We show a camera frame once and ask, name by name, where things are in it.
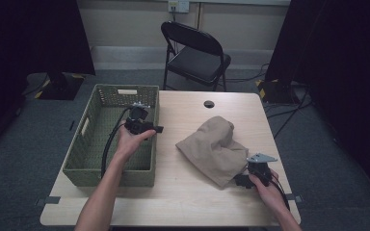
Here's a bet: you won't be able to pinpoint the green woven basket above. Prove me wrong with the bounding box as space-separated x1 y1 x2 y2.
62 84 160 188

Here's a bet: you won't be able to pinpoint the black stand base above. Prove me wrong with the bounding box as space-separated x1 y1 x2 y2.
38 71 86 101
254 78 300 104

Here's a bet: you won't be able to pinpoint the black curtain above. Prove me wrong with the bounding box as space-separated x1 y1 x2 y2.
264 0 370 203
0 0 96 162

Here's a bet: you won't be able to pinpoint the grey tape strip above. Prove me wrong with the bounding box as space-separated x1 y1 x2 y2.
35 195 62 207
283 192 304 204

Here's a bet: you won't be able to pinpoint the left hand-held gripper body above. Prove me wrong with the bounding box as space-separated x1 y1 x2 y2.
123 101 157 136

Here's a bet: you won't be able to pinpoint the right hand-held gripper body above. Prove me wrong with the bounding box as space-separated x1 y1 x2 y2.
246 153 278 187

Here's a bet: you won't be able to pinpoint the left hand-held gripper cable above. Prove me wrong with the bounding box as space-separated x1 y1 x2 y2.
100 107 133 179

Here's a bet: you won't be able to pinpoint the white wall socket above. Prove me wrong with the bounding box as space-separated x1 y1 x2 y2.
168 0 191 13

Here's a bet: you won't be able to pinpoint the person's right hand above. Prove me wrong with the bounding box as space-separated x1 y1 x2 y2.
249 169 287 213

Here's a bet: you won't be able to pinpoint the hand-held gripper cable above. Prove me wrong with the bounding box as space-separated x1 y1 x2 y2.
263 172 291 211
100 107 133 179

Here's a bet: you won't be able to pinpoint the black floor cable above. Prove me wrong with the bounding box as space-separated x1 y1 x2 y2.
266 88 312 140
225 63 271 83

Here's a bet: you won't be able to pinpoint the black folding chair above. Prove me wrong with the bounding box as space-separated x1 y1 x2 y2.
160 20 232 92

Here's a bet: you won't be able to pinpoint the right hand-held gripper cable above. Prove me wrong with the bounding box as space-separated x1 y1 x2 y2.
263 172 291 211

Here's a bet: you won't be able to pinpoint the person's left hand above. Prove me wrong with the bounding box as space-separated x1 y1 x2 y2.
115 123 157 162

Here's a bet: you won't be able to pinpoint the beige pants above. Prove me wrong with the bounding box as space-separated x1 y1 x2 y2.
175 115 250 190

